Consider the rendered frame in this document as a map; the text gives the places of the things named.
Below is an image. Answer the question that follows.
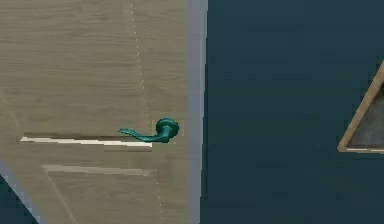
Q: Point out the light wooden room door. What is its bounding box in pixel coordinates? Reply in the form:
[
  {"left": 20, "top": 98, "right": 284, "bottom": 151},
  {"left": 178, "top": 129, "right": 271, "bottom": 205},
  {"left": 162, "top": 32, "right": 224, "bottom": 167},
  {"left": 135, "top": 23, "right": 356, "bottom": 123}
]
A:
[{"left": 0, "top": 0, "right": 209, "bottom": 224}]

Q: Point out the teal lever door handle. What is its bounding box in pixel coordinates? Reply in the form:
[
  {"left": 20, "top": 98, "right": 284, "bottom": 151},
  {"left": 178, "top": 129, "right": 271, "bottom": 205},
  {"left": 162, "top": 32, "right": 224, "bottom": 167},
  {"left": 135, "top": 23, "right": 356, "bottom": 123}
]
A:
[{"left": 118, "top": 117, "right": 180, "bottom": 144}]

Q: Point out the wooden framed wall picture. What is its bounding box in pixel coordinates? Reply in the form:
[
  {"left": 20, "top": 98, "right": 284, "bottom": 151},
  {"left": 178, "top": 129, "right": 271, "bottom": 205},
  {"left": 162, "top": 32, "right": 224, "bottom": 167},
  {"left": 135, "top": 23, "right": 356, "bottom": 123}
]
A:
[{"left": 337, "top": 59, "right": 384, "bottom": 154}]

